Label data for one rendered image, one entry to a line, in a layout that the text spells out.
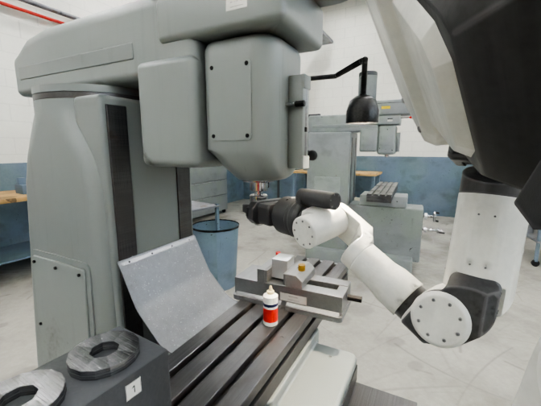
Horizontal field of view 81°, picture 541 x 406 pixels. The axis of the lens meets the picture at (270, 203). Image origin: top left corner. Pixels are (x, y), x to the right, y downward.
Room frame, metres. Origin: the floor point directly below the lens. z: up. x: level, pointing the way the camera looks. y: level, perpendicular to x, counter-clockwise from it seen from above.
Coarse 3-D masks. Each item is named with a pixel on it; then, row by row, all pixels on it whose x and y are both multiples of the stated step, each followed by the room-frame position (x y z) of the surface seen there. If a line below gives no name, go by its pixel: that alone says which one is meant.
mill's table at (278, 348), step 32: (224, 320) 0.81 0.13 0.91; (256, 320) 0.81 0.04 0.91; (288, 320) 0.85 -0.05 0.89; (320, 320) 0.93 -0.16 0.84; (192, 352) 0.67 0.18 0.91; (224, 352) 0.67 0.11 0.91; (256, 352) 0.68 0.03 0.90; (288, 352) 0.72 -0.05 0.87; (192, 384) 0.58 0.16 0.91; (224, 384) 0.57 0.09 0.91; (256, 384) 0.57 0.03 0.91
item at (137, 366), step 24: (96, 336) 0.42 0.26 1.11; (120, 336) 0.42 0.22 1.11; (72, 360) 0.37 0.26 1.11; (96, 360) 0.37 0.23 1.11; (120, 360) 0.37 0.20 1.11; (144, 360) 0.39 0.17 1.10; (0, 384) 0.33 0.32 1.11; (24, 384) 0.33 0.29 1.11; (48, 384) 0.33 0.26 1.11; (72, 384) 0.34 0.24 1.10; (96, 384) 0.34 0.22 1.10; (120, 384) 0.35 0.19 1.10; (144, 384) 0.38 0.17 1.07; (168, 384) 0.41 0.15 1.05
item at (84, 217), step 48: (48, 96) 0.90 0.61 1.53; (96, 96) 0.84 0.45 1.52; (48, 144) 0.91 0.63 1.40; (96, 144) 0.85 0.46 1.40; (48, 192) 0.92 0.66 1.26; (96, 192) 0.84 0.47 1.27; (144, 192) 0.94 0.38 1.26; (48, 240) 0.93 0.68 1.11; (96, 240) 0.83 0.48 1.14; (144, 240) 0.93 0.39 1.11; (48, 288) 0.92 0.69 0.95; (96, 288) 0.83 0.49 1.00; (48, 336) 0.93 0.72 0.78; (144, 336) 0.90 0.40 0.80
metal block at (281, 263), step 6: (276, 258) 0.93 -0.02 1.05; (282, 258) 0.93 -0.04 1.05; (288, 258) 0.93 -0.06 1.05; (276, 264) 0.92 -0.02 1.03; (282, 264) 0.91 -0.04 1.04; (288, 264) 0.91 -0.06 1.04; (276, 270) 0.92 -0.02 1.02; (282, 270) 0.91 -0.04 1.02; (276, 276) 0.92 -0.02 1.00; (282, 276) 0.91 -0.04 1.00
